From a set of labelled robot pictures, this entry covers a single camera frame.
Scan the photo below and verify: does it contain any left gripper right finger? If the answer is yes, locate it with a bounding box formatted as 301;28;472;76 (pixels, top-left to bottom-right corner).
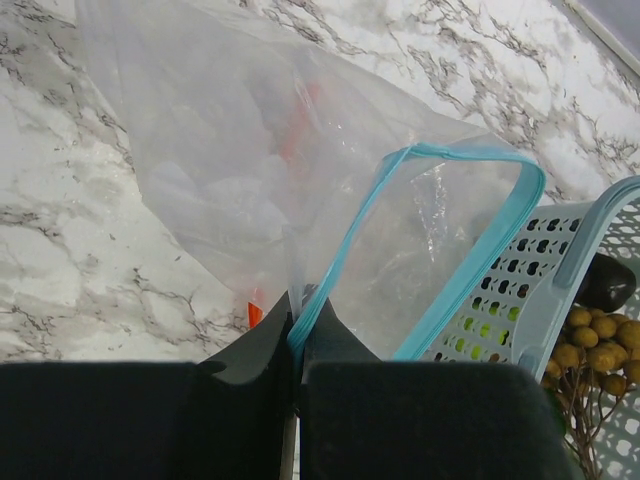
299;305;572;479

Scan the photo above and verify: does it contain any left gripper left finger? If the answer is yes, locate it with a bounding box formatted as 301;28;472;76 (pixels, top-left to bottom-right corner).
1;297;295;479

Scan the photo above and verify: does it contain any brown longan bunch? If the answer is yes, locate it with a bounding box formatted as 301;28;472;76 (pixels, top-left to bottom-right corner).
541;306;639;479

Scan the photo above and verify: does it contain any clear blue-zipper bag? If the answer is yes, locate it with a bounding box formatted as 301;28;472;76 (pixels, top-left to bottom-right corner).
75;1;545;361

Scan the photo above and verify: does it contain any clear orange-zipper bag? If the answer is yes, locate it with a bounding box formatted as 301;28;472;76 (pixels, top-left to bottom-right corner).
247;82;321;329

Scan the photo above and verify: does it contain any light blue plastic basket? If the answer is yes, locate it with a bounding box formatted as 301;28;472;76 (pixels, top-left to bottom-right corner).
419;174;640;480

